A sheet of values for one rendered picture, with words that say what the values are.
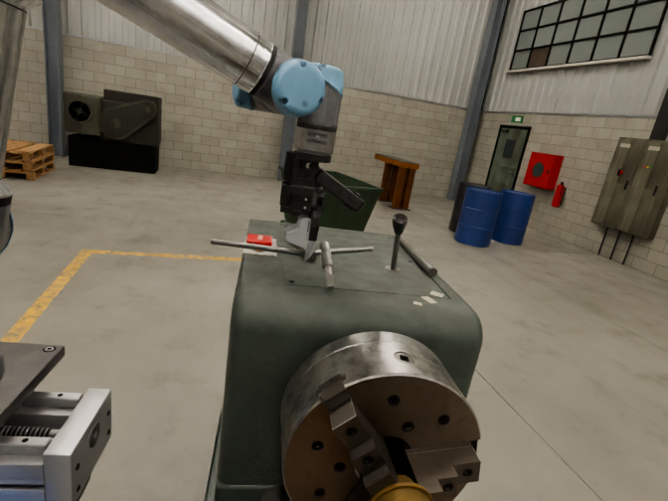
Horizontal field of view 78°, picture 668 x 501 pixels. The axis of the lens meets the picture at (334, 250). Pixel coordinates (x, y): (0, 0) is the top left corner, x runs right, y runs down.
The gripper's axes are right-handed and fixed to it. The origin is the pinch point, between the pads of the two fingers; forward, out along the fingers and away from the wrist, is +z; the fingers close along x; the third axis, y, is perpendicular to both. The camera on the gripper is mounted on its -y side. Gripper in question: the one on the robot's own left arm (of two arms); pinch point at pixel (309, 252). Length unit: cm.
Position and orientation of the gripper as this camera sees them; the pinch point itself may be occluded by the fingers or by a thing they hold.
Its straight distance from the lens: 85.2
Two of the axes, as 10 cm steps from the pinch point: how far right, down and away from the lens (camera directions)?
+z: -1.5, 9.4, 2.9
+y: -9.8, -1.1, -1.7
